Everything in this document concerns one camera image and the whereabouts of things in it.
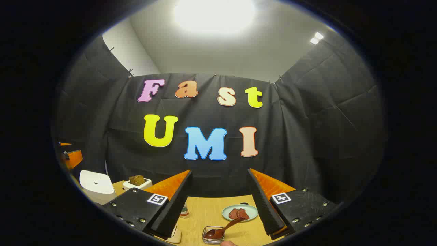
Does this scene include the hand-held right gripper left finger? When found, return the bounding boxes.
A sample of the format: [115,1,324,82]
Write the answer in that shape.
[102,170,193,239]

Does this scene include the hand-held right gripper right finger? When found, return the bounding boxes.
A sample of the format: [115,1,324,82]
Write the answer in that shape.
[247,168,338,240]

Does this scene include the white rice cooker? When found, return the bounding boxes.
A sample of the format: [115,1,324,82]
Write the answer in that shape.
[79,170,117,205]

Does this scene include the brown wooden spoon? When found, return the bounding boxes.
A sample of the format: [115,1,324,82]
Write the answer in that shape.
[205,217,246,240]

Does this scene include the clear chopstick holder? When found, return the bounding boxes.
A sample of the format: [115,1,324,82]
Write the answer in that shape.
[202,225,225,245]

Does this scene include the pale green plate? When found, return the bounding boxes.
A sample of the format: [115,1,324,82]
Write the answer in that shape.
[222,204,259,222]

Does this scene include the white divided bean dish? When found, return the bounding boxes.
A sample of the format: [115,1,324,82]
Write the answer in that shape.
[155,224,182,244]

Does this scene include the white toaster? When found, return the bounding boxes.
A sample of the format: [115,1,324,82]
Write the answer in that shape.
[123,178,153,191]

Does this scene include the black backdrop cloth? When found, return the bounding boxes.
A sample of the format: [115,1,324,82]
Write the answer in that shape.
[51,34,388,205]

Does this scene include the large ceiling light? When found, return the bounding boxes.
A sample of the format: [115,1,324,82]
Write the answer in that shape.
[173,0,257,35]

